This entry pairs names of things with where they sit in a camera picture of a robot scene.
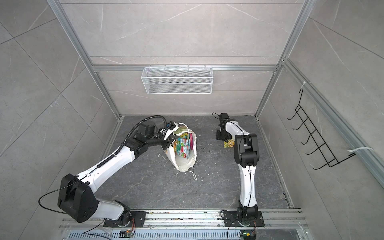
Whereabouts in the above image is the yellow green snack packet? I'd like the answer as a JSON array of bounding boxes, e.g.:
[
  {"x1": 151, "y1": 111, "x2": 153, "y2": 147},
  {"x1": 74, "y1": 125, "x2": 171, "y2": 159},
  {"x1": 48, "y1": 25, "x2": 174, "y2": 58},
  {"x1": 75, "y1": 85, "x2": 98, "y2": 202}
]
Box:
[{"x1": 224, "y1": 139, "x2": 235, "y2": 148}]

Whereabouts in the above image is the magenta snack packet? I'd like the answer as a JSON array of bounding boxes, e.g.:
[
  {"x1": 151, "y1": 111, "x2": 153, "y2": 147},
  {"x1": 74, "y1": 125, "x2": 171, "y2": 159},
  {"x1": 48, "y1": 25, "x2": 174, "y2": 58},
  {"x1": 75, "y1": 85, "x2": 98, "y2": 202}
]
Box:
[{"x1": 189, "y1": 133, "x2": 194, "y2": 151}]

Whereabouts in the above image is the white floral paper bag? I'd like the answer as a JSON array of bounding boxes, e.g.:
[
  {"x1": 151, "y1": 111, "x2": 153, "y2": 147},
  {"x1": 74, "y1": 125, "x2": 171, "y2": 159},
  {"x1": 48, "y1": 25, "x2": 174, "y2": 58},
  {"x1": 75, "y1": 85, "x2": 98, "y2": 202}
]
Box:
[{"x1": 164, "y1": 123, "x2": 197, "y2": 181}]

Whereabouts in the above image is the teal mint candy packet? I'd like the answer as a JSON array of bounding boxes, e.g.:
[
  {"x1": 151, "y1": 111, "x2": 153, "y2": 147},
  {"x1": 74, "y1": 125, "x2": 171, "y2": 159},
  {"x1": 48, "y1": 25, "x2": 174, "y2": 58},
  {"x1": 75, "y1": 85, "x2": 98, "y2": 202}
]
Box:
[{"x1": 173, "y1": 133, "x2": 190, "y2": 159}]

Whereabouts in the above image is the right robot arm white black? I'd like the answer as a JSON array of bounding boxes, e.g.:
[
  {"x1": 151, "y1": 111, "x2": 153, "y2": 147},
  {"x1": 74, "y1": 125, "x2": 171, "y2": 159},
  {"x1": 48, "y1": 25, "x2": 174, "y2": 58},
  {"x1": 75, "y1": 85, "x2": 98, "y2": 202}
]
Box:
[{"x1": 216, "y1": 113, "x2": 260, "y2": 226}]

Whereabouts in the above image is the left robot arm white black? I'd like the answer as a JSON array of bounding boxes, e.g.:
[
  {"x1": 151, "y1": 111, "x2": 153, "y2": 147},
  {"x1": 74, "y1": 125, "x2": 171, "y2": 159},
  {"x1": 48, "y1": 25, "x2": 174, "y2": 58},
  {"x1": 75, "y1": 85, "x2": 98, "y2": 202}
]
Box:
[{"x1": 58, "y1": 121, "x2": 178, "y2": 227}]

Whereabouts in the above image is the green circuit board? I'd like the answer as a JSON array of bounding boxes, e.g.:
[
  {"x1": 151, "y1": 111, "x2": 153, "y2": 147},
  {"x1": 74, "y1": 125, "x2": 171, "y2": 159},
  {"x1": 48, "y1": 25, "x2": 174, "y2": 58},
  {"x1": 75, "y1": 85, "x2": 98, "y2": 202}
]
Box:
[{"x1": 240, "y1": 230, "x2": 257, "y2": 240}]

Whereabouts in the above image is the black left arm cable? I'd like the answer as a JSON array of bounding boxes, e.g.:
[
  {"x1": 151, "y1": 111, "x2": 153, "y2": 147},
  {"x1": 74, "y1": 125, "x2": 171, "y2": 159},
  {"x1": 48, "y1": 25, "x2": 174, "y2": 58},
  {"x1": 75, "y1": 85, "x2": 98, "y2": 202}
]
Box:
[{"x1": 113, "y1": 115, "x2": 168, "y2": 156}]

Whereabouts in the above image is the white wire mesh basket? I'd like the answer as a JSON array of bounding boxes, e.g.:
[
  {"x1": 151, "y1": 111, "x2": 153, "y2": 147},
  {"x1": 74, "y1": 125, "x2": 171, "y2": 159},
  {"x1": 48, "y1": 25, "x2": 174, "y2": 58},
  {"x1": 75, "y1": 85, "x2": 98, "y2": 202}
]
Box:
[{"x1": 141, "y1": 67, "x2": 214, "y2": 95}]

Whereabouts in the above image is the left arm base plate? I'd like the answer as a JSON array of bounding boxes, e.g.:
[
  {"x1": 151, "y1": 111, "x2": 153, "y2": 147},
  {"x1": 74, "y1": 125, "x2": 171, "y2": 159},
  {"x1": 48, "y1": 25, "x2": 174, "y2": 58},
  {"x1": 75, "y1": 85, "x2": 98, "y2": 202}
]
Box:
[{"x1": 103, "y1": 211, "x2": 147, "y2": 228}]

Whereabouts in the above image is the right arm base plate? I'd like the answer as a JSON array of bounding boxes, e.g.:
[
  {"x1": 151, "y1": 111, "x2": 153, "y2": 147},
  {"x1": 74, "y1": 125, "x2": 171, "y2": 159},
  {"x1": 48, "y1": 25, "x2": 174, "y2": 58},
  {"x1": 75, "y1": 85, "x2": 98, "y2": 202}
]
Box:
[{"x1": 220, "y1": 210, "x2": 265, "y2": 228}]

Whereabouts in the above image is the aluminium front rail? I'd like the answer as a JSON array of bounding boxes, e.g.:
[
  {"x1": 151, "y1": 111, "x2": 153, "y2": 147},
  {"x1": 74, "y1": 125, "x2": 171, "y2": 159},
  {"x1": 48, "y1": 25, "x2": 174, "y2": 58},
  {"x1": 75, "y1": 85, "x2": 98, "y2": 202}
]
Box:
[{"x1": 58, "y1": 209, "x2": 310, "y2": 231}]

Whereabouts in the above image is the black wire hook rack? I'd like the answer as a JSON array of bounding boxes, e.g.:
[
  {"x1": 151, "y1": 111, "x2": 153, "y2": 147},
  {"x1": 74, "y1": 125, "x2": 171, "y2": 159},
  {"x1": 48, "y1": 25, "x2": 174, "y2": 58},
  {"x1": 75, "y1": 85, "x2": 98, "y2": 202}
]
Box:
[{"x1": 287, "y1": 89, "x2": 356, "y2": 170}]

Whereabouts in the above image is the white cable tie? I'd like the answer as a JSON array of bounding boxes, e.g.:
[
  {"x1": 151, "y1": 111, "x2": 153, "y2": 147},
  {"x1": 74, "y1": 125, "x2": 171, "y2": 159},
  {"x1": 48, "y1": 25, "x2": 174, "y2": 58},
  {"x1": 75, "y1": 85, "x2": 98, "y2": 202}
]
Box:
[{"x1": 347, "y1": 147, "x2": 374, "y2": 153}]

